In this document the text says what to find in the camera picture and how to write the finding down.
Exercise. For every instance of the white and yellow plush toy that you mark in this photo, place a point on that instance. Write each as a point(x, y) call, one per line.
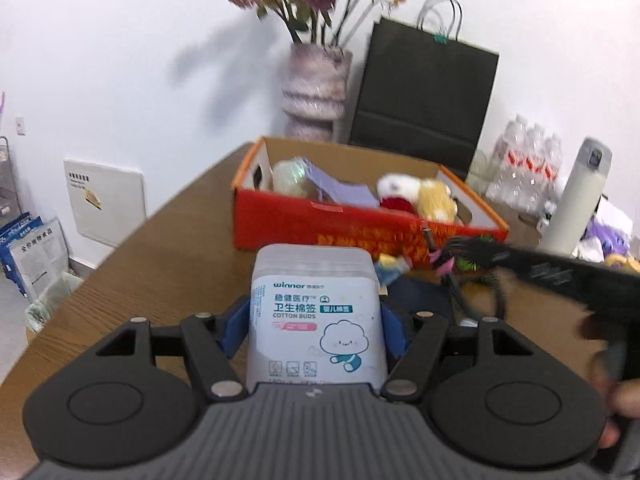
point(430, 195)

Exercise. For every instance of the small colourful toy figure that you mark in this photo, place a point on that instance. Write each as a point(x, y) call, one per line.
point(392, 266)

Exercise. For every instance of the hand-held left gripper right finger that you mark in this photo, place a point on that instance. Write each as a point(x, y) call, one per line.
point(395, 332)

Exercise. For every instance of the black paper bag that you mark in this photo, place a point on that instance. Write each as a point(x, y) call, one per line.
point(425, 95)

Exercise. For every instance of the clear plastic container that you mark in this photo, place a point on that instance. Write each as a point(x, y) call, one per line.
point(477, 162)

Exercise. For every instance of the pack of water bottles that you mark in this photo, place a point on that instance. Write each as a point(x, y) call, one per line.
point(525, 170)

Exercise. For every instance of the brown wooden desktop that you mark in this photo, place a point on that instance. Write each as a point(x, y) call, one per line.
point(150, 270)

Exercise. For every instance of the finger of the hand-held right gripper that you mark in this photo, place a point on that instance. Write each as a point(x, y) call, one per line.
point(545, 270)

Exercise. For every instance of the white crumpled tissue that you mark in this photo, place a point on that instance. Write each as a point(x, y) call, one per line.
point(590, 250)

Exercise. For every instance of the person's right hand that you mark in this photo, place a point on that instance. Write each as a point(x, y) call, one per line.
point(625, 405)

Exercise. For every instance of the clear plastic waste bag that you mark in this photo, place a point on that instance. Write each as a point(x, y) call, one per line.
point(50, 300)

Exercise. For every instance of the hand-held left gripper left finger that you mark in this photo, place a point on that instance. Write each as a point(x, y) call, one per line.
point(235, 330)

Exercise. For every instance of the red cardboard box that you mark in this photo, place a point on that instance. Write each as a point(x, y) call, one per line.
point(300, 225)

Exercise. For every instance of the mottled purple ceramic vase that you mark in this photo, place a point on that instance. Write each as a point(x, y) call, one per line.
point(315, 90)

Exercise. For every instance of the white thermos bottle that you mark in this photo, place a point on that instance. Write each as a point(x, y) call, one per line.
point(575, 200)

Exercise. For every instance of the white cotton bud box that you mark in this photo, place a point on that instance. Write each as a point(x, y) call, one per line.
point(310, 310)

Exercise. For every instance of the white wall socket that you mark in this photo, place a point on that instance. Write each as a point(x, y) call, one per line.
point(20, 125)

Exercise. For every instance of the red plush item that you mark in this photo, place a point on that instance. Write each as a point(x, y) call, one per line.
point(397, 205)

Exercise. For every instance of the stack of blue printed bags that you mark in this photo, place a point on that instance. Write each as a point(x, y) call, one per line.
point(30, 250)

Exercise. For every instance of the dark blue round pouch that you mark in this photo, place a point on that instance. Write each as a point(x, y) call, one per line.
point(420, 297)

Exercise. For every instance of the white wall panel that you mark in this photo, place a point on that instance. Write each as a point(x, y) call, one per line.
point(105, 202)

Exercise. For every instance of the purple plastic bag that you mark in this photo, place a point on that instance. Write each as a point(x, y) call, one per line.
point(612, 232)

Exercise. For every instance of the purple cloth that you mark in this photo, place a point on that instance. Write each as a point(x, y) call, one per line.
point(340, 187)

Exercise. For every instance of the teal binder clip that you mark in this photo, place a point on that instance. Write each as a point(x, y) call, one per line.
point(440, 39)

